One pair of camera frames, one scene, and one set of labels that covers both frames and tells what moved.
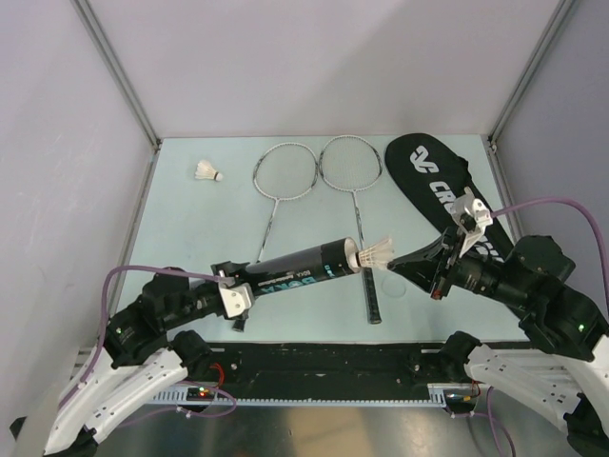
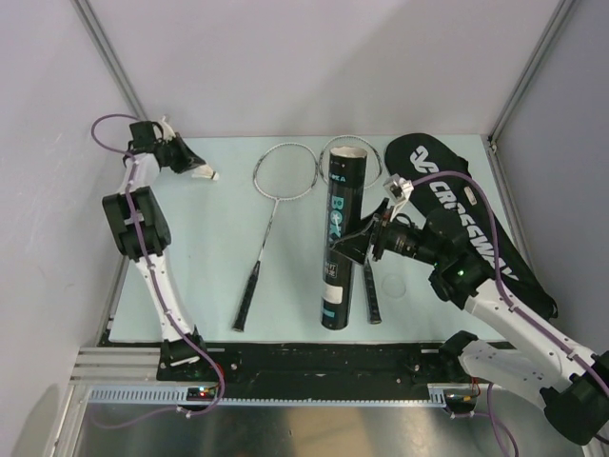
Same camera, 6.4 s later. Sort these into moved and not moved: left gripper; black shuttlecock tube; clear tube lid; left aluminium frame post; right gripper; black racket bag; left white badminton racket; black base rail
Moved: left gripper; right gripper; black shuttlecock tube
Not moved: left white badminton racket; clear tube lid; black base rail; black racket bag; left aluminium frame post
